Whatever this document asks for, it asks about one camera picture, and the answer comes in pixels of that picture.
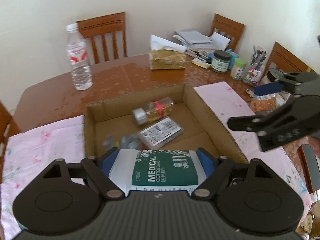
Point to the grey toy figure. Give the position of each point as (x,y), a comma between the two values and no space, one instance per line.
(128,142)

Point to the clear plastic water bottle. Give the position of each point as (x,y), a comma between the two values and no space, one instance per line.
(78,58)

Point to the black phone on table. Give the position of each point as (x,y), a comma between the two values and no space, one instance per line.
(310,167)

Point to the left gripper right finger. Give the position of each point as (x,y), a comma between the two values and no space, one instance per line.
(217,171)

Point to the medical cotton swab box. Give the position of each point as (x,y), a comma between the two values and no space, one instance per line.
(155,170)

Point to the white jar dark lid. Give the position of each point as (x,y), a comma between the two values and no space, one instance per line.
(220,61)

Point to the pink floral tablecloth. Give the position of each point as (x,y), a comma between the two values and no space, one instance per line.
(28,153)

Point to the small jar green lid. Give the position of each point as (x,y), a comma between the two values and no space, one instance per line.
(238,68)

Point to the gold tissue pack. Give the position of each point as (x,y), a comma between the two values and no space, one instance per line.
(166,55)

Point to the wooden chair left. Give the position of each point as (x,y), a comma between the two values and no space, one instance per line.
(8,127)

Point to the yellow flat packet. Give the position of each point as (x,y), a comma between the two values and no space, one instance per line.
(201,63)

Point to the brown cardboard box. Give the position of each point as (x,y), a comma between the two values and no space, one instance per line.
(191,124)

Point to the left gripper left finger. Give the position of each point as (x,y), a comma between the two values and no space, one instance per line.
(97,171)

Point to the wooden chair behind bottle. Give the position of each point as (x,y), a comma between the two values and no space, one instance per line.
(102,26)

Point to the clear pen holder cup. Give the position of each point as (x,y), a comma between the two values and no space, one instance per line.
(255,67)

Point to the large jar black lid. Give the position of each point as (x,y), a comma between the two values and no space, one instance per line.
(268,99)

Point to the wooden chair near right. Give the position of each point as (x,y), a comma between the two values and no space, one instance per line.
(285,60)

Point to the clear plastic case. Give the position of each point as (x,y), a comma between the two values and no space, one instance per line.
(160,133)

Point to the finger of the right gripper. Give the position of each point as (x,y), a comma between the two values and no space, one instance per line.
(252,123)
(285,82)

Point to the teal small box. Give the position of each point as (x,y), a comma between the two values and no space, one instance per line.
(234,56)

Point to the stack of papers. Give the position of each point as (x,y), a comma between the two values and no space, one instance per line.
(193,40)

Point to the glass jar silver lid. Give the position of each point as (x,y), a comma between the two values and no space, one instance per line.
(153,111)

